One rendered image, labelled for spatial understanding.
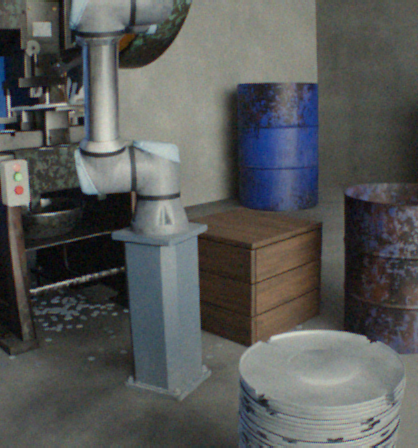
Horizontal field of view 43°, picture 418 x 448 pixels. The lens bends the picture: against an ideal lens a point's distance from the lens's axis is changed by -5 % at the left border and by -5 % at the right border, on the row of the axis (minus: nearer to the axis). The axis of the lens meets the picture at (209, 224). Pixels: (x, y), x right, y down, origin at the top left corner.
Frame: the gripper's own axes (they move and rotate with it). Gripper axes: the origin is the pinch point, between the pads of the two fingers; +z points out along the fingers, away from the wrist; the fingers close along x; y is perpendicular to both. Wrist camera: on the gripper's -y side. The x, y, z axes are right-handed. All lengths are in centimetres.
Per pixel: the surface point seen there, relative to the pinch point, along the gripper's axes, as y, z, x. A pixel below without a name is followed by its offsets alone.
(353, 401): -30, -11, -132
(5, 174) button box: -27.9, 15.8, -14.1
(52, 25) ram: 5.1, -17.8, 29.1
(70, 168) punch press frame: 1.0, 22.1, -6.4
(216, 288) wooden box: 27, 40, -62
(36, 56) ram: -3.3, -8.4, 21.8
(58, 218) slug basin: -0.9, 41.9, -6.9
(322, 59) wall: 335, 23, 126
